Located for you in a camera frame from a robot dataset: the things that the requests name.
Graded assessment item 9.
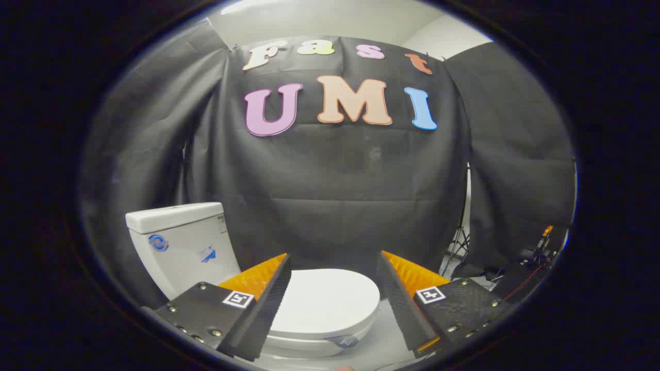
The white toilet tank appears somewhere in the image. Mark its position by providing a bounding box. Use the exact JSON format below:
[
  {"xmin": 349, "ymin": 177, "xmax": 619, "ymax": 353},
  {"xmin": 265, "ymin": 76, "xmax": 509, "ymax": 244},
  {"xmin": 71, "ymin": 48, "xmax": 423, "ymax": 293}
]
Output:
[{"xmin": 125, "ymin": 202, "xmax": 242, "ymax": 302}]

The black backdrop cloth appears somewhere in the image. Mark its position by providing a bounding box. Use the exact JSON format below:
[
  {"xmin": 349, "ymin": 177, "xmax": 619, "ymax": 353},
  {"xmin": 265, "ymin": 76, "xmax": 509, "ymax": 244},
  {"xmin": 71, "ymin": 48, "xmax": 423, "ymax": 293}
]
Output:
[{"xmin": 80, "ymin": 21, "xmax": 577, "ymax": 310}]

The red cable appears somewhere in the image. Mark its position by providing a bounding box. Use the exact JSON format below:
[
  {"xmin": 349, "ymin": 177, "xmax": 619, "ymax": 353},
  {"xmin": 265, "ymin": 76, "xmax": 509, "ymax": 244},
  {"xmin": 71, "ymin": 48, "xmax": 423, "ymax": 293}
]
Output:
[{"xmin": 503, "ymin": 264, "xmax": 548, "ymax": 302}]

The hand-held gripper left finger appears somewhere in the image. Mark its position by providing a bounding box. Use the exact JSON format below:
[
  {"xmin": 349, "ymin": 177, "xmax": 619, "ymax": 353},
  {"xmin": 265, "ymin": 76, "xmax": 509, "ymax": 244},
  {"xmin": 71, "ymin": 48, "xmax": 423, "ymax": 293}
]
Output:
[{"xmin": 154, "ymin": 252, "xmax": 292, "ymax": 362}]

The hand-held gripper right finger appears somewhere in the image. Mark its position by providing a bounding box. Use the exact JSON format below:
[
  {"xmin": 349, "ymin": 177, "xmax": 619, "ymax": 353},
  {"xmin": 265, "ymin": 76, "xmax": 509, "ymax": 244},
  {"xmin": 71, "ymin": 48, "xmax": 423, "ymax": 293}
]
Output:
[{"xmin": 376, "ymin": 250, "xmax": 511, "ymax": 359}]

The white toilet seat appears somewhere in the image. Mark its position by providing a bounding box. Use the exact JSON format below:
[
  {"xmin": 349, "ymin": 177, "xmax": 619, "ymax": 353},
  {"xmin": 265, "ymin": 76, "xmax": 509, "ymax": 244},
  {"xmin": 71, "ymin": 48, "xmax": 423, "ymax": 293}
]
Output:
[{"xmin": 263, "ymin": 322, "xmax": 374, "ymax": 359}]

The black light stand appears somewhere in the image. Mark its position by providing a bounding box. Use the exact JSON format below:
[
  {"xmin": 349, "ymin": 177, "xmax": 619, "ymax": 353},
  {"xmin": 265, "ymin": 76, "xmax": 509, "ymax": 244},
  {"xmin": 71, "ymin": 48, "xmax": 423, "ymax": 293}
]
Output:
[{"xmin": 441, "ymin": 165, "xmax": 472, "ymax": 279}]

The white toilet lid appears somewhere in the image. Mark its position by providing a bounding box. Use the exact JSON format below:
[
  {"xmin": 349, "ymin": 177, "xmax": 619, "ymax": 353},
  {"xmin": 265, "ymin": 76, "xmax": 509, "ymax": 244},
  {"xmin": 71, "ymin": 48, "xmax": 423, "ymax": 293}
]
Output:
[{"xmin": 269, "ymin": 268, "xmax": 381, "ymax": 341}]

